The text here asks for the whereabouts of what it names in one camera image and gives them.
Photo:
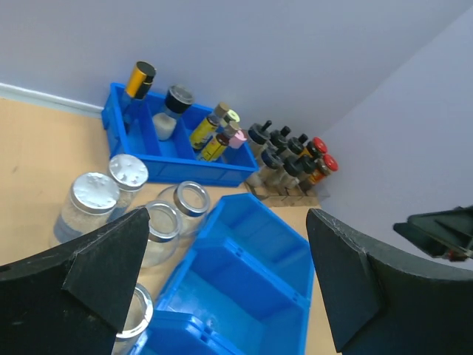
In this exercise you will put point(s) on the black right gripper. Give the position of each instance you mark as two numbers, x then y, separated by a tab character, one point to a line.
446	234

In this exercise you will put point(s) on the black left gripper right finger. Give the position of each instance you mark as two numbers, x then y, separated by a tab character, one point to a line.
383	300

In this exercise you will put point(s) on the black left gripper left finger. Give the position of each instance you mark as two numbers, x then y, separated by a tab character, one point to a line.
74	298

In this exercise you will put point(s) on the round glass jar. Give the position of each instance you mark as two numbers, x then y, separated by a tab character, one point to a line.
137	321
165	226
193	203

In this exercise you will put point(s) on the foil lid jar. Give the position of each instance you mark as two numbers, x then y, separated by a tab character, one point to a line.
130	174
90	200

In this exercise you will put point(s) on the blue three-compartment bin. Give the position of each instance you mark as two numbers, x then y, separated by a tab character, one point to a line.
244	287

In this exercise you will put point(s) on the red lid jar front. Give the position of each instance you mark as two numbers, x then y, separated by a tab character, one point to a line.
325	165

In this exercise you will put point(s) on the red lid jar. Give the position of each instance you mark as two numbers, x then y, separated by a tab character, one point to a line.
314	148
325	165

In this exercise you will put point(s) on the clear acrylic bottle rack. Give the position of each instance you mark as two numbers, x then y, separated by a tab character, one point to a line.
282	197

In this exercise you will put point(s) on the black cap shaker front right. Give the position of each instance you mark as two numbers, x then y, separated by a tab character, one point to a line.
307	165

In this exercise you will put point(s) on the black cap shaker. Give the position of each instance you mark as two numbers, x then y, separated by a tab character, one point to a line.
288	174
278	137
295	145
307	165
269	162
258	137

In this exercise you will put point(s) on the red lid jar rear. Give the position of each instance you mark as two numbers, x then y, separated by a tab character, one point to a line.
314	148

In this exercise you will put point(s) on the black cap shaker front middle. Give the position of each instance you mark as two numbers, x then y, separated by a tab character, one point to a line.
288	174

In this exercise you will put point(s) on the black cap shaker front left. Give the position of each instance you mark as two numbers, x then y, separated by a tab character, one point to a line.
269	162

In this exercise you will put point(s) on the black cap shaker rear right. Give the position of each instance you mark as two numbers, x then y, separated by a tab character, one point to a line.
295	145

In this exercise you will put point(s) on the blue rectangular divided tray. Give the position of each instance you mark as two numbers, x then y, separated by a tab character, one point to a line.
174	160

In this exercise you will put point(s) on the black cap shaker rear middle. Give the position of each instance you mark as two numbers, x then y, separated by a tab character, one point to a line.
278	137

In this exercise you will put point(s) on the yellow label sauce bottle front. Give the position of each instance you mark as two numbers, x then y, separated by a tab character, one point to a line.
218	144

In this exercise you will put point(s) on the yellow label sauce bottle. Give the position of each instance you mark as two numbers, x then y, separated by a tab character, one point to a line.
202	133
218	144

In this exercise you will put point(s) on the black cap shaker rear left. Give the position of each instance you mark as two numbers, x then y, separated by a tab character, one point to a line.
258	137

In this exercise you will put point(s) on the yellow label sauce bottle rear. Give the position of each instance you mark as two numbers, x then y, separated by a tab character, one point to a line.
202	133

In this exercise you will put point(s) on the pink lid small jar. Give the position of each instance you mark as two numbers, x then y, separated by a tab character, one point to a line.
237	140

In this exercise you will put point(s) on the black cap salt grinder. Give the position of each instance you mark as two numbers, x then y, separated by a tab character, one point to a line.
177	100

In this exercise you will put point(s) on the gold black spray bottle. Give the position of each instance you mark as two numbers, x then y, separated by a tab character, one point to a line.
136	89

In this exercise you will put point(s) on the yellow lid small jar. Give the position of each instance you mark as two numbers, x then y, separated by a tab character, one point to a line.
230	116

